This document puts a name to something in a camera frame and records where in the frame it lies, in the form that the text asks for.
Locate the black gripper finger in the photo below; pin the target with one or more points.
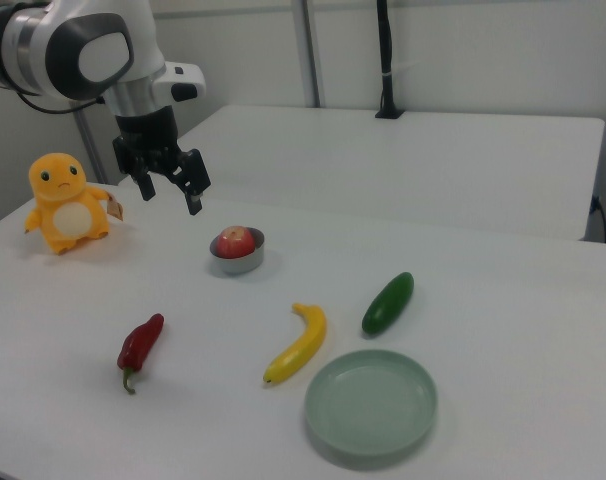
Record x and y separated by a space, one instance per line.
146 187
195 180

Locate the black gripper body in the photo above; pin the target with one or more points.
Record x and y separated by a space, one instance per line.
145 132

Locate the yellow banana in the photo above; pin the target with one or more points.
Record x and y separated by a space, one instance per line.
303 345

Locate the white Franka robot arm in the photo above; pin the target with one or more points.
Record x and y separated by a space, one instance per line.
43 45

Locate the pale green plastic plate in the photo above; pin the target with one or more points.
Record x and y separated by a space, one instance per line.
370 402

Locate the red apple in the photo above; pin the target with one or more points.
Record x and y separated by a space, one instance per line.
236 242

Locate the orange plush dinosaur toy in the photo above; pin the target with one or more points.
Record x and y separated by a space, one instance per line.
65 205

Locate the small metal bowl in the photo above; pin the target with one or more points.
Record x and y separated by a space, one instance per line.
243 264

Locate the red chili pepper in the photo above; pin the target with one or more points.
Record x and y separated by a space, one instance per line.
140 342

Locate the white adjoining table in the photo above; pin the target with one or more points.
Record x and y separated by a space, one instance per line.
383 165

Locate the black stand base clamp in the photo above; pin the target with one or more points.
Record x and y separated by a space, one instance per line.
389 114

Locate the green cucumber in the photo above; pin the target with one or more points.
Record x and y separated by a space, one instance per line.
388 305

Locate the black stand pole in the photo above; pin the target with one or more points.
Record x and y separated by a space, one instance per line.
385 50

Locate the wide grey partition post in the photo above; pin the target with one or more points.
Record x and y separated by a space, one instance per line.
310 50

